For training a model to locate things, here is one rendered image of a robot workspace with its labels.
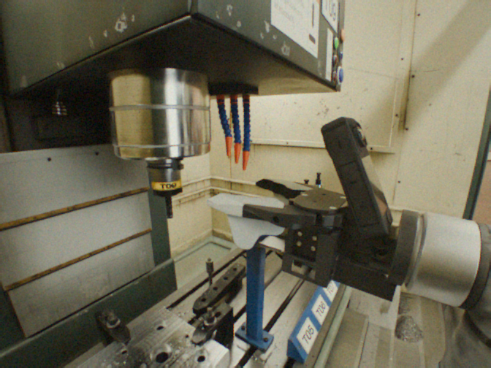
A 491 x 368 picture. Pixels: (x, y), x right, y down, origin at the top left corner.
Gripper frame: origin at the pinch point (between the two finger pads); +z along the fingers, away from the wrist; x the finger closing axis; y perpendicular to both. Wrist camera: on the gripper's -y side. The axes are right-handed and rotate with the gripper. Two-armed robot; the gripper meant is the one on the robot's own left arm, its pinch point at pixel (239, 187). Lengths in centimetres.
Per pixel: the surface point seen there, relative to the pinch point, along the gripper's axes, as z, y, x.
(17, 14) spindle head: 41, -27, -13
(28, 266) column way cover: 57, 30, -18
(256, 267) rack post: 6.9, 25.0, 16.7
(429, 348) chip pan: -43, 71, 67
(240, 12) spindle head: -4.2, -17.9, -6.2
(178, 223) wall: 99, 60, 66
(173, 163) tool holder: 13.6, -1.3, 0.0
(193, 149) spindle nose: 8.2, -4.2, -0.3
